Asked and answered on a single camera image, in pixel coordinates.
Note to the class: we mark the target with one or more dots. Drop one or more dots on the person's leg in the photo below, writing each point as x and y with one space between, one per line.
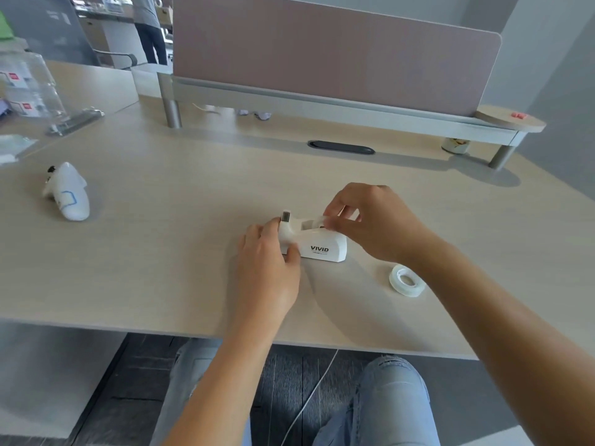
186 380
386 404

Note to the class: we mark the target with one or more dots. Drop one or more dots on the small white jar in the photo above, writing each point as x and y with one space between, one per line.
454 145

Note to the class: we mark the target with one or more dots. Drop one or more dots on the person's right hand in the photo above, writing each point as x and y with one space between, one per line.
381 222

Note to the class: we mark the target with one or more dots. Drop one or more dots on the person's right thumb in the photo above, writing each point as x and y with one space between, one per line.
339 221

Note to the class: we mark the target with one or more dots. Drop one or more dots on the person's left hand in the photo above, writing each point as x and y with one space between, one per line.
265 278

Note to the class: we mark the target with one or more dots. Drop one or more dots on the green object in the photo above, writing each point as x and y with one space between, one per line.
5 26

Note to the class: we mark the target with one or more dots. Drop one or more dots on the small pink object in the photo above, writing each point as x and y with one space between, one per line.
518 115

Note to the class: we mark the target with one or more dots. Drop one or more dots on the person's right leg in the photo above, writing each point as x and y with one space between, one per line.
386 404

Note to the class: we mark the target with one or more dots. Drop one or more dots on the grey desk shelf riser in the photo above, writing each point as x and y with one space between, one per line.
325 106

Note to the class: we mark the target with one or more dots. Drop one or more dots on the grey office chair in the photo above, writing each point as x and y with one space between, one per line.
116 58

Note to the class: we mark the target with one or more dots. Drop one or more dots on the white tape dispenser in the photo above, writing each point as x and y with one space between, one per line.
320 243

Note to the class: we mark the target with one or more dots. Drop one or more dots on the person's left thumb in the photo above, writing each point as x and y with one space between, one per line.
293 255

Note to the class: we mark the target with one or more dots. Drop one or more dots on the clear tape roll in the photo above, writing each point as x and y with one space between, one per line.
406 281

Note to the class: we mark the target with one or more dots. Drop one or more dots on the person's left leg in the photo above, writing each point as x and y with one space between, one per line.
186 380

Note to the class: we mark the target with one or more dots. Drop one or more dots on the round wooden shelf disc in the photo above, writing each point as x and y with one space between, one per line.
509 121

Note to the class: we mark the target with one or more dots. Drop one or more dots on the person's right forearm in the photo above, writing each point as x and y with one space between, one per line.
502 339

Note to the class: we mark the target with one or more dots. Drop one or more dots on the clear plastic bag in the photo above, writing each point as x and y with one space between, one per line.
14 148

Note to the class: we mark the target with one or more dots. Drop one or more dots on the person's left forearm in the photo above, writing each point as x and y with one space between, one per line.
223 385

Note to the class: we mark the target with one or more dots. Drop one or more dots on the white handheld controller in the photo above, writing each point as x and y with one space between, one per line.
69 195

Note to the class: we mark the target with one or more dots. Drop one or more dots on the pink desk divider panel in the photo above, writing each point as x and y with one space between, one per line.
334 46

